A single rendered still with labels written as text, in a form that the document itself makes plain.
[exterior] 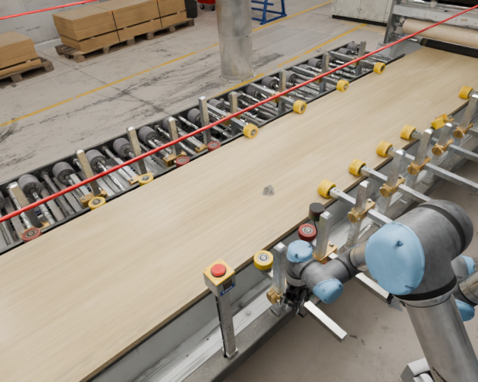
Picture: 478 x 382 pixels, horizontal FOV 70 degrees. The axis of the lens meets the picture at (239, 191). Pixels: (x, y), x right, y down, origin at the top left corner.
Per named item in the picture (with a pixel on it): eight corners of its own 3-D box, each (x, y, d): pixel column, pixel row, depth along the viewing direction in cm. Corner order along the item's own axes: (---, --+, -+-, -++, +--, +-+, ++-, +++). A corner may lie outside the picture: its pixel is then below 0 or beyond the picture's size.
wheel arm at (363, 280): (389, 299, 134) (392, 293, 131) (385, 305, 132) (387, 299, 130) (305, 238, 160) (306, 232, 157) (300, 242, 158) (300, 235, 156)
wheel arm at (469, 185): (479, 190, 163) (482, 184, 161) (476, 193, 161) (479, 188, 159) (385, 148, 193) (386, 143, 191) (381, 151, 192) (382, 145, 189)
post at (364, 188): (353, 256, 173) (372, 182, 141) (348, 260, 171) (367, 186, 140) (347, 252, 175) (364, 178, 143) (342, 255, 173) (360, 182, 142)
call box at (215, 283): (237, 286, 105) (235, 271, 99) (218, 300, 101) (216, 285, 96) (222, 272, 109) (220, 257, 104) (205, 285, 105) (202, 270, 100)
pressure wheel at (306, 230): (318, 246, 159) (320, 229, 152) (306, 255, 155) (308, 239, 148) (304, 236, 164) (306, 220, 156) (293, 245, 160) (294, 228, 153)
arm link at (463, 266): (470, 295, 105) (430, 286, 108) (464, 267, 113) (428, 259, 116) (480, 280, 100) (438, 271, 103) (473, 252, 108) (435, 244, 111)
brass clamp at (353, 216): (375, 211, 157) (377, 203, 154) (356, 226, 151) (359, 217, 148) (363, 205, 161) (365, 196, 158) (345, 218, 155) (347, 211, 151)
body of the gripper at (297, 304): (278, 305, 119) (280, 285, 111) (288, 286, 124) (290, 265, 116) (300, 314, 116) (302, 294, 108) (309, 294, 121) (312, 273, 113)
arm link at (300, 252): (300, 264, 98) (281, 245, 104) (297, 286, 105) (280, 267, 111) (320, 251, 101) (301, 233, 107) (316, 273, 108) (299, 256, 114)
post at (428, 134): (407, 204, 193) (435, 129, 162) (404, 206, 191) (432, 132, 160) (402, 201, 195) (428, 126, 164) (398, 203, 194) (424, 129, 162)
